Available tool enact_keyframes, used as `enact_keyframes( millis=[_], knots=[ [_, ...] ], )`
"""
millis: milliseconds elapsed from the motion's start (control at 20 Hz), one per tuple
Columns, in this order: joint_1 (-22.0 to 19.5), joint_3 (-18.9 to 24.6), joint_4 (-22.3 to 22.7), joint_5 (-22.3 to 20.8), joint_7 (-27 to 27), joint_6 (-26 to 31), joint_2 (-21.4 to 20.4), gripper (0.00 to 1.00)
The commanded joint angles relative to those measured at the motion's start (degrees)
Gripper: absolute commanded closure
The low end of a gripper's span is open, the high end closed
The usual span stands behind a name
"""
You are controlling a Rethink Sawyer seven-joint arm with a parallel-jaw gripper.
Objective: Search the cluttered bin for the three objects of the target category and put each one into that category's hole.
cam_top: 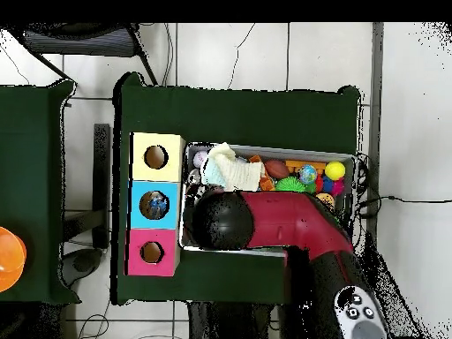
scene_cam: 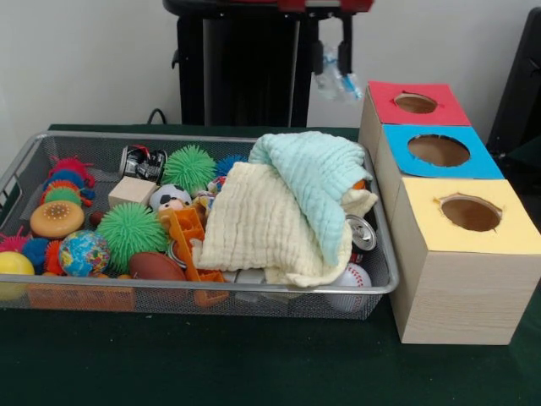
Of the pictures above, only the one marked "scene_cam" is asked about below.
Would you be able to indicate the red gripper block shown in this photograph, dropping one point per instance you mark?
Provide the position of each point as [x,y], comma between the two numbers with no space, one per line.
[359,5]

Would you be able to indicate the clear blue-print plastic packet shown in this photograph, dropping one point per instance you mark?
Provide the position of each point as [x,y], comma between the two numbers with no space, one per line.
[334,84]

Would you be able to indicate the mint waffle cloth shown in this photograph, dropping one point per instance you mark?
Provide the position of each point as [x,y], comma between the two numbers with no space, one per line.
[313,169]

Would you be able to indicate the cream waffle cloth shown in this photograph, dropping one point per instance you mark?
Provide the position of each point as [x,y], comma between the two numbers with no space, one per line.
[253,224]

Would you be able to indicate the wooden box with three holes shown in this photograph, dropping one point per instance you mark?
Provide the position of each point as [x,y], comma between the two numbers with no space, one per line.
[456,296]

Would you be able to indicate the shallow silver mesh bin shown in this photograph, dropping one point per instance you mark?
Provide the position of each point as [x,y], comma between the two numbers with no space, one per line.
[169,300]

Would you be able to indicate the green spiky rubber ball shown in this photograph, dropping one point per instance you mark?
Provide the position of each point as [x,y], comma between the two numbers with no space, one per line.
[190,165]
[131,237]

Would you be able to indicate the black upright panel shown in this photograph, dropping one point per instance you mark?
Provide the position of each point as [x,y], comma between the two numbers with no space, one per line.
[520,84]

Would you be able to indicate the toy soccer ball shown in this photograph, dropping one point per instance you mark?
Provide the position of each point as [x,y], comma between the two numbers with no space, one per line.
[171,195]

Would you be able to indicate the crushed black can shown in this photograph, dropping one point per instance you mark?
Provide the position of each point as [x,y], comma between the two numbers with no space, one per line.
[143,165]

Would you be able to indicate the dark green side-table cloth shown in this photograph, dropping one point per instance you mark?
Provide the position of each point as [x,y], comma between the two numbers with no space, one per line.
[528,154]

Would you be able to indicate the plain wooden cube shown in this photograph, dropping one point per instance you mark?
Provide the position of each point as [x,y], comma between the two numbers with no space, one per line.
[131,192]

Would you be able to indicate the brown toy football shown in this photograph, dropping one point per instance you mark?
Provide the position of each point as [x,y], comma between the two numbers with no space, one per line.
[156,265]

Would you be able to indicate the globe print ball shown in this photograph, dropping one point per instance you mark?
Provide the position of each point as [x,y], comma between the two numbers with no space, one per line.
[84,253]

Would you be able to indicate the dark green table cloth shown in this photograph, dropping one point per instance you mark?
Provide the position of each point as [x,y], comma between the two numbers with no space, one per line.
[253,359]

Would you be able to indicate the tan toy burger bun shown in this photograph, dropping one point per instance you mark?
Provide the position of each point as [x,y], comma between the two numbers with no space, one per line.
[57,219]

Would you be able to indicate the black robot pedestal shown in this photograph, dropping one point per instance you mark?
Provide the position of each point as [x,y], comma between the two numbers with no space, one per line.
[236,63]

